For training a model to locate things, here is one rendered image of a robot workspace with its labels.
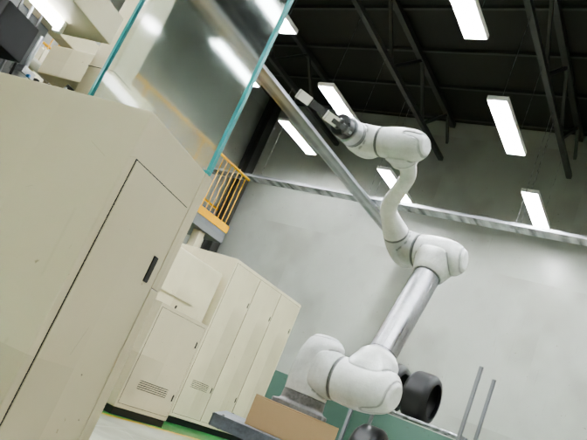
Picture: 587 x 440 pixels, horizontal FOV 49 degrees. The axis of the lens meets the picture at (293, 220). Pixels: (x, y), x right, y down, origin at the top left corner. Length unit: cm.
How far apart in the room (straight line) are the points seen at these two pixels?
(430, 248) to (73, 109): 137
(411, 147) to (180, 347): 579
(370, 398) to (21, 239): 116
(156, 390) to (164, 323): 77
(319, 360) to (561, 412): 1093
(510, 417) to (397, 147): 1122
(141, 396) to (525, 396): 787
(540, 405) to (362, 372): 1099
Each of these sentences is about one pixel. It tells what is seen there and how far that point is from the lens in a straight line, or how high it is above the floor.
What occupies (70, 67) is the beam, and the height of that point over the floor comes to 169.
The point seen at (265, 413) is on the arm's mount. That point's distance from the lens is 220.
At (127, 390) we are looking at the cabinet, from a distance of 724.
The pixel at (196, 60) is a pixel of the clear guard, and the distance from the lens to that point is 218.
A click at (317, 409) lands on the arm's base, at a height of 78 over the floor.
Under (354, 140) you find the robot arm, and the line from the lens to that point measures 213.
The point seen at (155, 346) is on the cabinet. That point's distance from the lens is 730.
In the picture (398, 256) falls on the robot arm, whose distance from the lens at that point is 256.
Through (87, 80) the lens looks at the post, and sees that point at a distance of 272.
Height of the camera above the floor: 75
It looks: 15 degrees up
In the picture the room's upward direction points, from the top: 23 degrees clockwise
